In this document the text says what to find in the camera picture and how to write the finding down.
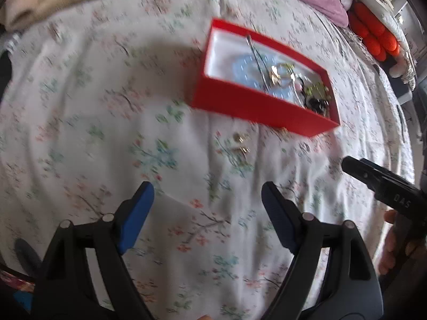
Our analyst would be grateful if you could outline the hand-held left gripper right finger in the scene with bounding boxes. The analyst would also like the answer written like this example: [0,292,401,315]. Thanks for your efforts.
[260,182,384,320]

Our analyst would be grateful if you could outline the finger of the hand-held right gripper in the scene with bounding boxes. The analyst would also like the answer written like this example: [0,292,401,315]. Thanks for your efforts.
[342,156,377,190]

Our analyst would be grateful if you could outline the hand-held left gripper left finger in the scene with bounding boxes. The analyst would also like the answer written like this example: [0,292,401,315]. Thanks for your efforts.
[33,182,155,320]

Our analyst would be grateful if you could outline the black bead cluster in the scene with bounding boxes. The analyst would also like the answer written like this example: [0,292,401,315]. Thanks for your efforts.
[305,97,331,117]

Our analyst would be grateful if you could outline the large green bead bracelet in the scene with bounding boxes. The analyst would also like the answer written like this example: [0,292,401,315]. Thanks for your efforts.
[305,83,331,99]

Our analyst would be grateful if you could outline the pink bead bracelet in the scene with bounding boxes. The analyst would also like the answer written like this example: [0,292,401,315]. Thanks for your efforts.
[290,73,306,107]

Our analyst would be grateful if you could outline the red cardboard box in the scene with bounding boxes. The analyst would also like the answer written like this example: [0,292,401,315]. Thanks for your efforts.
[191,18,341,138]

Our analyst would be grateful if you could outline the gold ring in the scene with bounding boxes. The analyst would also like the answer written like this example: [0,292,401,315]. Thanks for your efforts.
[268,65,284,85]

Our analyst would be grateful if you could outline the thin silver chain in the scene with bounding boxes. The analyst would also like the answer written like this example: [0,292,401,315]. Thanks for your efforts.
[246,34,269,89]

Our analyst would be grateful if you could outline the person's right hand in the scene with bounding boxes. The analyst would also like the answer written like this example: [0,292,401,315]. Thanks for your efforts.
[378,209,427,275]

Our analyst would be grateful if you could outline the floral bed sheet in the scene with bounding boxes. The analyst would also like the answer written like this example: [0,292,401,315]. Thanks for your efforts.
[0,0,416,320]

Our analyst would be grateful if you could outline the beige plush foot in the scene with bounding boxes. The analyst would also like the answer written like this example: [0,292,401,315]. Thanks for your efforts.
[389,57,417,81]

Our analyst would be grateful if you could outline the orange plush toy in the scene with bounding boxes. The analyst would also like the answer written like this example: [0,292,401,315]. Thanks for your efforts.
[349,2,401,62]

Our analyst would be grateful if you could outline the grey checked cloth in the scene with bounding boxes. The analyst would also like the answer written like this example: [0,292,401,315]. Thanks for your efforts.
[0,31,24,54]

